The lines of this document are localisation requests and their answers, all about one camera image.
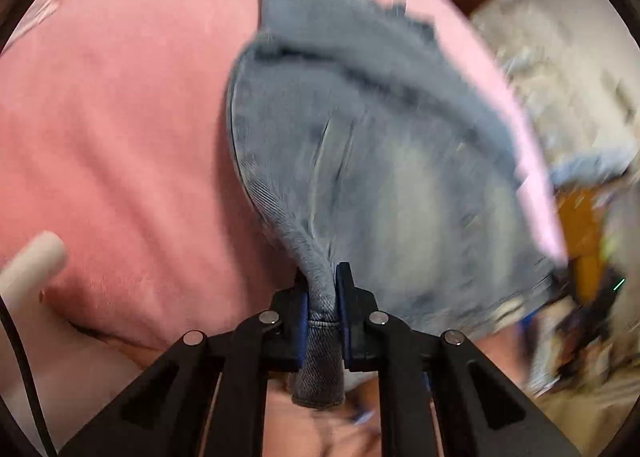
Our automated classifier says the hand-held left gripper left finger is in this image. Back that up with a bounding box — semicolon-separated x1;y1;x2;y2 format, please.
57;282;311;457

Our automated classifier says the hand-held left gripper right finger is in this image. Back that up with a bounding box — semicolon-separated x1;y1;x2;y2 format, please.
335;262;583;457

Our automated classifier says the blue denim jacket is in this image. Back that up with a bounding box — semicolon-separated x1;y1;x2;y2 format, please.
225;0;557;410

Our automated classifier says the pale pink cloth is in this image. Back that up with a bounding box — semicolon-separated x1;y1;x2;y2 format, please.
0;287;171;457

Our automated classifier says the dark blurred clutter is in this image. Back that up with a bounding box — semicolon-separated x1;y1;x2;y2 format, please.
520;237;640;394

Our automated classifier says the wooden drawer cabinet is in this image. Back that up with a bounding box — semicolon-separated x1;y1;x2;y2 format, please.
554;186;617;304

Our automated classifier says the pink bed blanket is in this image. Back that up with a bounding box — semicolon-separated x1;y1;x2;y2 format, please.
0;0;569;457

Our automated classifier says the white cylindrical object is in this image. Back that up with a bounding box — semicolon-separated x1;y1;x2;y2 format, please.
0;230;69;319

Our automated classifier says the white lace-covered furniture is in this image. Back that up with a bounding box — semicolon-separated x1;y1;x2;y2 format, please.
470;0;640;178

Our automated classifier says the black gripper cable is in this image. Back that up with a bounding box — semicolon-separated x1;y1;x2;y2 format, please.
0;294;59;457

